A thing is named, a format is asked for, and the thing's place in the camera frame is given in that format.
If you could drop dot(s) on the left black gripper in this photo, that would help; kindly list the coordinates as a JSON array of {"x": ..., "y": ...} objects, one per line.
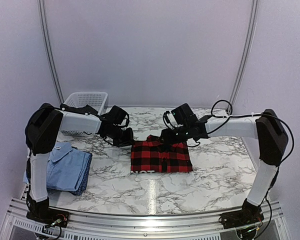
[{"x": 127, "y": 141}]

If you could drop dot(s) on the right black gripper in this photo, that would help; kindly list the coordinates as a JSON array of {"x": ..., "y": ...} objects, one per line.
[{"x": 168, "y": 138}]

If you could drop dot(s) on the red black plaid shirt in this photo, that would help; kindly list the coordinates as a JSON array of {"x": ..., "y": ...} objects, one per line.
[{"x": 153, "y": 156}]

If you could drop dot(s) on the light blue shirt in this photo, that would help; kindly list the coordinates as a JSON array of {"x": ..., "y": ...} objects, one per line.
[{"x": 65, "y": 167}]

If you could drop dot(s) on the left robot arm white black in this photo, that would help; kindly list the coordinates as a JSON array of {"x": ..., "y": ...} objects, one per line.
[{"x": 41, "y": 134}]

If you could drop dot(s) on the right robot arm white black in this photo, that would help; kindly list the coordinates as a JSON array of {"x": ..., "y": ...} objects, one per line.
[{"x": 272, "y": 133}]

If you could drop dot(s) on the white plastic basket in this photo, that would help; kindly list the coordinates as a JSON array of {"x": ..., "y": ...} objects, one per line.
[{"x": 87, "y": 100}]

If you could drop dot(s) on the black shirt in basket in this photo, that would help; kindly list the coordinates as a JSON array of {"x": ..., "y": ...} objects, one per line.
[{"x": 85, "y": 110}]

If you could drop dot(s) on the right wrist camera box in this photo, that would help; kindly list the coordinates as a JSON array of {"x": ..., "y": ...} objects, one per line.
[{"x": 183, "y": 115}]

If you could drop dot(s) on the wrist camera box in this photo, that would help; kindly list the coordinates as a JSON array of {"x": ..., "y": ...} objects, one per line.
[
  {"x": 183, "y": 115},
  {"x": 118, "y": 116}
]

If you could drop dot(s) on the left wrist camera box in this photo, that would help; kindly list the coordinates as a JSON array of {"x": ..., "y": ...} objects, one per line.
[{"x": 118, "y": 116}]

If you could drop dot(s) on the aluminium front rail frame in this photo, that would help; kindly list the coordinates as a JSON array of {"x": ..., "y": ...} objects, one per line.
[{"x": 194, "y": 226}]

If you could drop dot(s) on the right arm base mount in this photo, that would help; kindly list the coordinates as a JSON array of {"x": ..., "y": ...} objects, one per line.
[{"x": 239, "y": 218}]

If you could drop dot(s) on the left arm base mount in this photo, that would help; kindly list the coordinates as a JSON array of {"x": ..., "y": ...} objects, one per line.
[{"x": 49, "y": 216}]

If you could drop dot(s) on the right aluminium corner post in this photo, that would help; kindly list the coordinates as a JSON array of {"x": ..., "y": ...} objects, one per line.
[{"x": 250, "y": 34}]

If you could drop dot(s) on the aluminium corner post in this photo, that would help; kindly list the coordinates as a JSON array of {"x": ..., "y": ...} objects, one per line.
[
  {"x": 49, "y": 50},
  {"x": 250, "y": 34}
]

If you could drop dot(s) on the left aluminium corner post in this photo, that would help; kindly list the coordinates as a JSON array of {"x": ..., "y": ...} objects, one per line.
[{"x": 49, "y": 50}]

